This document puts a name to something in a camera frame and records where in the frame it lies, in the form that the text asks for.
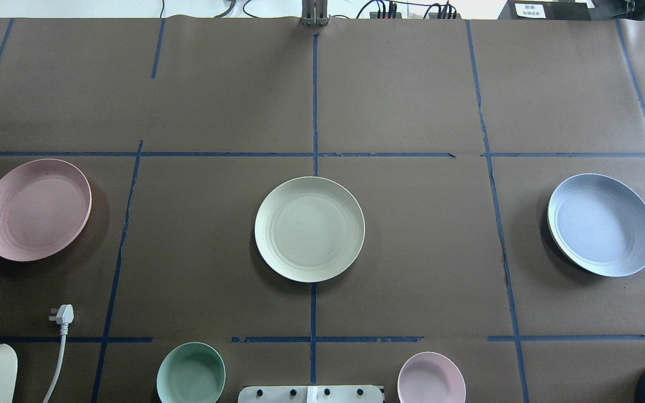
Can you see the pink plate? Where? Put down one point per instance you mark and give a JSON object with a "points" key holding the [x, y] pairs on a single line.
{"points": [[44, 206]]}

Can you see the blue plate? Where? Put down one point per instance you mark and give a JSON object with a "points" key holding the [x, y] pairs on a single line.
{"points": [[598, 223]]}

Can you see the green bowl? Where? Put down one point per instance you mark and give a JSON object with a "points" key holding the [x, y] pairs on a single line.
{"points": [[191, 372]]}

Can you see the cream plate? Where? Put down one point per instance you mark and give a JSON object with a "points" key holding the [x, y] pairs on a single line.
{"points": [[309, 229]]}

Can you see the pink bowl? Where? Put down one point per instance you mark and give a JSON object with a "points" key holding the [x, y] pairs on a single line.
{"points": [[430, 377]]}

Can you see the black power box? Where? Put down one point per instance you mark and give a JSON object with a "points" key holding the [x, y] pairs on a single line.
{"points": [[545, 10]]}

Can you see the aluminium frame post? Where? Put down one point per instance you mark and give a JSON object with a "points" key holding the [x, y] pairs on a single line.
{"points": [[314, 13]]}

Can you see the white camera pole stand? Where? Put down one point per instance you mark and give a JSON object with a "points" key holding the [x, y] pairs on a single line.
{"points": [[313, 393]]}

